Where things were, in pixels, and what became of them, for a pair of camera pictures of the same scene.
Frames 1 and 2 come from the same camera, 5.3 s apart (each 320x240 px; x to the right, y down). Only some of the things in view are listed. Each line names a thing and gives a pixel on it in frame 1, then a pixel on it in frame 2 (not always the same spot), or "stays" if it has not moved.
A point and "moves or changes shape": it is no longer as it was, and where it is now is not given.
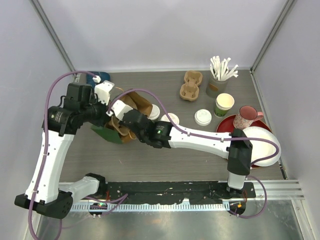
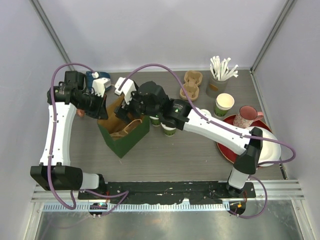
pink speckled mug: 246,117 stays
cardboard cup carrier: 189,90 stays
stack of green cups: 224,101 stays
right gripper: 135,111 -> 122,111
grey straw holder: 215,88 stays
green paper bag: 108,133 moves or changes shape
